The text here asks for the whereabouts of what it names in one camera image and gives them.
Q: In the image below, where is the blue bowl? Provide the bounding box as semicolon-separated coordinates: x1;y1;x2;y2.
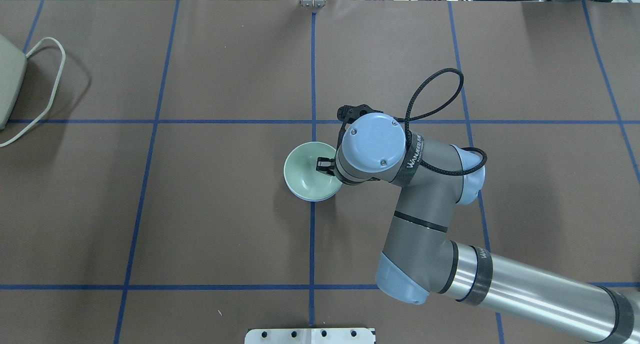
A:
290;185;342;202

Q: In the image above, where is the green bowl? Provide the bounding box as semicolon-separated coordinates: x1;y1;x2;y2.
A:
283;141;343;189

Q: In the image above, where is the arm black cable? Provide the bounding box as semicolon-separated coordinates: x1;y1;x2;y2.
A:
392;68;488;177

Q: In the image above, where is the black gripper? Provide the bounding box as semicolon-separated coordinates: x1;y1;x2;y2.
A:
316;157;346;183

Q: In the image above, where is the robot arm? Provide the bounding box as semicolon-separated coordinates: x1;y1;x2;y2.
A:
316;105;639;344

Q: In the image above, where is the cream toaster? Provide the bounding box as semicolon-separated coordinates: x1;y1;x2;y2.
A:
0;35;27;130

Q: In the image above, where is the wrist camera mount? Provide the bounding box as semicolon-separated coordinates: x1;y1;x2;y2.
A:
336;104;383;138

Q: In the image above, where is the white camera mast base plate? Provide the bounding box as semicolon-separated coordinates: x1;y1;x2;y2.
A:
244;327;377;344

